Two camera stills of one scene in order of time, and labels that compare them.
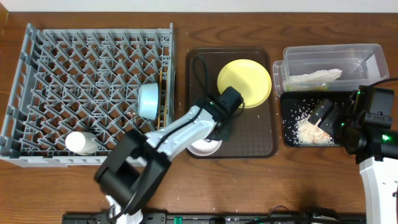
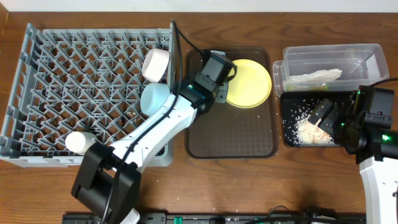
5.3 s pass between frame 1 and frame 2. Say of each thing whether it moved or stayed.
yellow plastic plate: stayed
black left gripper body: moved
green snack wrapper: stayed
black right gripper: stayed
